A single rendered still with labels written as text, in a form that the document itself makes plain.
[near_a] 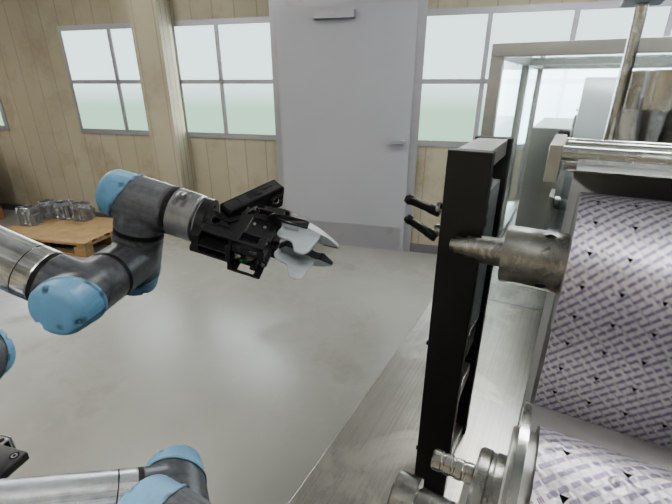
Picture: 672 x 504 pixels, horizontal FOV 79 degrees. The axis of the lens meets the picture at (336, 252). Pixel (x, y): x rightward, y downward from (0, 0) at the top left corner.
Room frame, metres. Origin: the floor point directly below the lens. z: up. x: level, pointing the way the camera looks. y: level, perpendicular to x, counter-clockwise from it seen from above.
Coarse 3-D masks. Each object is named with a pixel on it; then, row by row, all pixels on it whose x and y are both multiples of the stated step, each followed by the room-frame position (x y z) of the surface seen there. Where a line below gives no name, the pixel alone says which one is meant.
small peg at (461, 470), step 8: (432, 456) 0.20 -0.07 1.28; (440, 456) 0.20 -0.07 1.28; (448, 456) 0.20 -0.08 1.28; (432, 464) 0.20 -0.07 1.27; (440, 464) 0.20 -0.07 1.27; (448, 464) 0.20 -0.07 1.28; (456, 464) 0.20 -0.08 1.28; (464, 464) 0.20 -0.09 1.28; (472, 464) 0.20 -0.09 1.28; (448, 472) 0.19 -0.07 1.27; (456, 472) 0.19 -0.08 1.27; (464, 472) 0.19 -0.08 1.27; (472, 472) 0.19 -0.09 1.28; (464, 480) 0.19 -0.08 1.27
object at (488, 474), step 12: (480, 456) 0.19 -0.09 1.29; (492, 456) 0.20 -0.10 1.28; (504, 456) 0.20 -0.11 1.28; (480, 468) 0.18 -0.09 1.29; (492, 468) 0.19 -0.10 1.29; (504, 468) 0.18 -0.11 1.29; (480, 480) 0.18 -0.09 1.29; (492, 480) 0.18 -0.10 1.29; (468, 492) 0.17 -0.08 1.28; (480, 492) 0.17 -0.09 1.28; (492, 492) 0.17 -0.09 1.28
